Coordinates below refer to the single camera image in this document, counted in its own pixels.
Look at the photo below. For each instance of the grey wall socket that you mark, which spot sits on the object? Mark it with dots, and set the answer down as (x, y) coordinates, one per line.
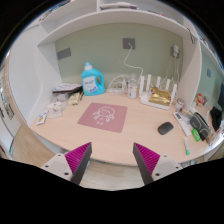
(128, 42)

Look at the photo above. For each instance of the blue detergent bottle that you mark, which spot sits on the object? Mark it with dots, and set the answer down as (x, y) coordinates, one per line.
(91, 83)

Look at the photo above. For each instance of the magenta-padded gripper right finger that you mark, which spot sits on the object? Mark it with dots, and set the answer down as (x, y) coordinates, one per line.
(163, 165)

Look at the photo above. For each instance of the wall socket with chargers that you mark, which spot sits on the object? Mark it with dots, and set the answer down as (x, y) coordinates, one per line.
(175, 51)

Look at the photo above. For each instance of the white green marker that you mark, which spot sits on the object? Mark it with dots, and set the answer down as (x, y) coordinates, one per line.
(187, 146)

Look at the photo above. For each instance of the white snack packet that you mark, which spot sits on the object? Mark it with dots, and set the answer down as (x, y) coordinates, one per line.
(41, 117)

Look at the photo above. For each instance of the stack of books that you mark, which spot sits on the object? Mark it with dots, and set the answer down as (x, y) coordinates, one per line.
(66, 88)

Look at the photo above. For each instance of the small yellow box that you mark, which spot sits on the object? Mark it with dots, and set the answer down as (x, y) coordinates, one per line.
(74, 99)

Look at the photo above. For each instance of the pink printed mouse pad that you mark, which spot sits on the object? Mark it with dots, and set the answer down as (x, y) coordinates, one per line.
(115, 123)

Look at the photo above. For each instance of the black monitor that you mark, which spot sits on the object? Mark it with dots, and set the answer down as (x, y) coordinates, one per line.
(221, 101)

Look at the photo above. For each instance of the red figurine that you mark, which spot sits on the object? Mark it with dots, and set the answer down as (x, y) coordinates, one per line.
(200, 99)

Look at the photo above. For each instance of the clear plastic bags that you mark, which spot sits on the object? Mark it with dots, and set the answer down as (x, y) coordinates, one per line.
(56, 106)

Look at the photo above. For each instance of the black pen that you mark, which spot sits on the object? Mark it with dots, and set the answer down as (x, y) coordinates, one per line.
(81, 96)

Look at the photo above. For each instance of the white router with antennas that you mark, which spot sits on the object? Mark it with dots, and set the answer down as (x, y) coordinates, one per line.
(145, 98)

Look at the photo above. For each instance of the black computer mouse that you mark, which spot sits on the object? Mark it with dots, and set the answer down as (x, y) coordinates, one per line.
(165, 128)

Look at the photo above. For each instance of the black bag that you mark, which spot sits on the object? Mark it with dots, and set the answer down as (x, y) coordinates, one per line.
(216, 118)

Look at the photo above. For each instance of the clear plastic bottle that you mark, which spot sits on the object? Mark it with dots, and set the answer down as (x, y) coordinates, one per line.
(132, 90)

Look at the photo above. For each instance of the grey blank wall plate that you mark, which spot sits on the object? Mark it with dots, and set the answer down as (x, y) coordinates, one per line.
(64, 54)

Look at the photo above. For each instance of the white shelf unit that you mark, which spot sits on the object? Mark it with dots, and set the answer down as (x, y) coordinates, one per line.
(116, 16)

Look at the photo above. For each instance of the small grey wall plate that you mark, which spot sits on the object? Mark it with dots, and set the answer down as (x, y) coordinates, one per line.
(209, 72)

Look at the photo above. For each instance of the white power strip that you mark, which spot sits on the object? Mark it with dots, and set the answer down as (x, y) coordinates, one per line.
(115, 89)

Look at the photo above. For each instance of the dark green-trimmed pencil case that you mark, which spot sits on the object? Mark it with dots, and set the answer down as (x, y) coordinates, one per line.
(200, 125)

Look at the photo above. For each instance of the gold foil bag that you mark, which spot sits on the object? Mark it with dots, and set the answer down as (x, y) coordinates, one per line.
(160, 96)

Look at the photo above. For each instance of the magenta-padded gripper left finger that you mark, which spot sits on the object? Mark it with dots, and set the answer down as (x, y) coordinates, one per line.
(60, 165)

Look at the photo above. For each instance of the white remote control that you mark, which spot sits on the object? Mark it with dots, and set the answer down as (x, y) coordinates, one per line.
(181, 123)

